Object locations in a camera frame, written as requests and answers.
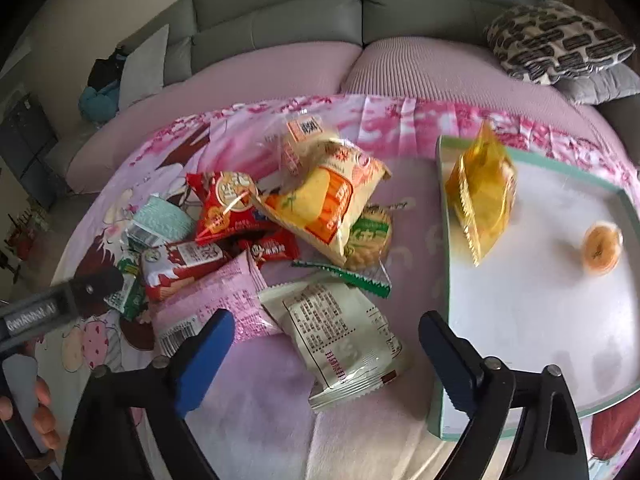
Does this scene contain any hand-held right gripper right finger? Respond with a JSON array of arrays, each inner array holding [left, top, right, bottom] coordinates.
[[418, 310, 591, 480]]

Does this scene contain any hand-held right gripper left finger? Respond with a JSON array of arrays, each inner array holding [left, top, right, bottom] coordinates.
[[61, 307, 236, 480]]

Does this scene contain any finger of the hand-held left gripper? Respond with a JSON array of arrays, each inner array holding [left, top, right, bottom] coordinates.
[[66, 266, 126, 314]]

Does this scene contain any pink snack packet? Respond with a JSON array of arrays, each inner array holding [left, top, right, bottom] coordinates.
[[150, 251, 283, 358]]

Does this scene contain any red white biscuit packet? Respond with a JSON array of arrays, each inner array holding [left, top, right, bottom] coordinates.
[[140, 240, 226, 303]]

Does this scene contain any mint green snack packet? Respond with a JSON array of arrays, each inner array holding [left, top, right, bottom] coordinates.
[[127, 195, 197, 253]]

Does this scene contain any white tray teal rim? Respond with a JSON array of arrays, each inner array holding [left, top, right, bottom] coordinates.
[[434, 135, 640, 442]]

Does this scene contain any white snack packet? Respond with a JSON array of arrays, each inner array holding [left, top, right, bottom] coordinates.
[[259, 280, 412, 413]]

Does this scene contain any golden transparent snack packet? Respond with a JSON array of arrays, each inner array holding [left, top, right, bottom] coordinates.
[[444, 121, 518, 267]]

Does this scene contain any yellow orange snack packet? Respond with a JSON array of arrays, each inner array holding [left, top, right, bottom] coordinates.
[[250, 140, 393, 268]]

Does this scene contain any small round pastry packet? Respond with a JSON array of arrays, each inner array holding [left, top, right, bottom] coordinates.
[[582, 222, 624, 276]]

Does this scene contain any clear pale pastry packet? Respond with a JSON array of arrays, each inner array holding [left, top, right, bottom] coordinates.
[[260, 112, 341, 196]]

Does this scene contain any person's left hand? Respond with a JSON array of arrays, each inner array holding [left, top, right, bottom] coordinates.
[[29, 375, 62, 453]]

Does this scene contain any small red snack packet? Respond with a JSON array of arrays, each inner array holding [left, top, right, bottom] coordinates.
[[237, 230, 301, 263]]

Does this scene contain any green serrated snack packet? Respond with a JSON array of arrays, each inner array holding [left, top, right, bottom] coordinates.
[[291, 260, 392, 299]]

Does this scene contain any round cookie clear packet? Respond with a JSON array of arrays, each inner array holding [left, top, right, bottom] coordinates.
[[345, 200, 408, 273]]

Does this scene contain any large red snack packet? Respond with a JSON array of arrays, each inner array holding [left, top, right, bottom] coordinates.
[[186, 171, 273, 245]]

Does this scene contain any dark cabinet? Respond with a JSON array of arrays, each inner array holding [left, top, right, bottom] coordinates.
[[0, 92, 56, 201]]

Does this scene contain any pink printed blanket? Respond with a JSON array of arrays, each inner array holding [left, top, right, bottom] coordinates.
[[50, 92, 640, 480]]

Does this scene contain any teal cloth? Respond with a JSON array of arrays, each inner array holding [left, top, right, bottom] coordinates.
[[78, 82, 122, 122]]

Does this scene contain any black bag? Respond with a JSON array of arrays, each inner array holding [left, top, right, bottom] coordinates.
[[87, 46, 128, 92]]

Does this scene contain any light grey pillow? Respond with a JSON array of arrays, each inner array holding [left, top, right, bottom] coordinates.
[[118, 24, 171, 111]]

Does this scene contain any grey quilted pillow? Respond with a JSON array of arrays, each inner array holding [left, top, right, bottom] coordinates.
[[552, 62, 640, 106]]

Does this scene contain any grey sofa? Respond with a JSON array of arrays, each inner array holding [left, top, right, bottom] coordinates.
[[45, 0, 640, 196]]

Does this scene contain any black patterned pillow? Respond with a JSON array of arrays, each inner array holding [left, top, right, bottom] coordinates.
[[484, 1, 637, 86]]

